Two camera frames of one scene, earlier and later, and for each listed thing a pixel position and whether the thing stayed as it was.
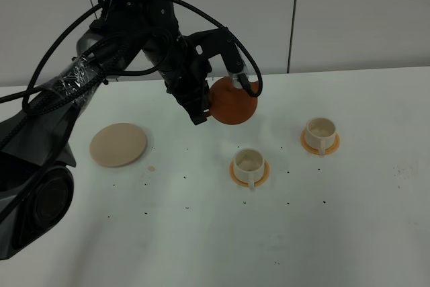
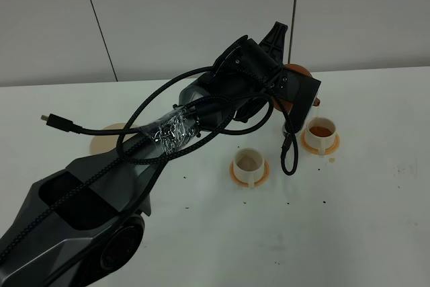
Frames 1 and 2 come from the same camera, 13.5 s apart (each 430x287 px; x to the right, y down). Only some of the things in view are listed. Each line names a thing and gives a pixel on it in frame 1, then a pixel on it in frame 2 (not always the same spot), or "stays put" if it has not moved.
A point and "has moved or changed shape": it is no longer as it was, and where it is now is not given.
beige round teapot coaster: x=118 y=144 stays put
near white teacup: x=248 y=166 stays put
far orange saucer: x=327 y=151 stays put
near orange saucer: x=266 y=173 stays put
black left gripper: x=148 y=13 → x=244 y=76
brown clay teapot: x=230 y=105 has moved or changed shape
